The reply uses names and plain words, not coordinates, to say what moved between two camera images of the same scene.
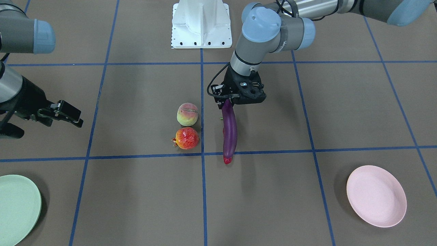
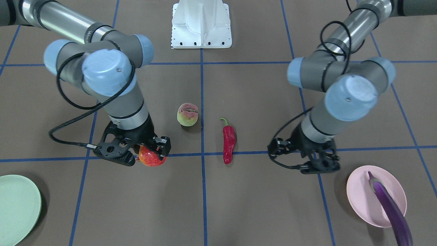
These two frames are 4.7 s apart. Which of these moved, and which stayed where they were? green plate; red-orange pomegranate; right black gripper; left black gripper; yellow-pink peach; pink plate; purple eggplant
Moved: purple eggplant; left black gripper; red-orange pomegranate; right black gripper
Stayed: yellow-pink peach; pink plate; green plate
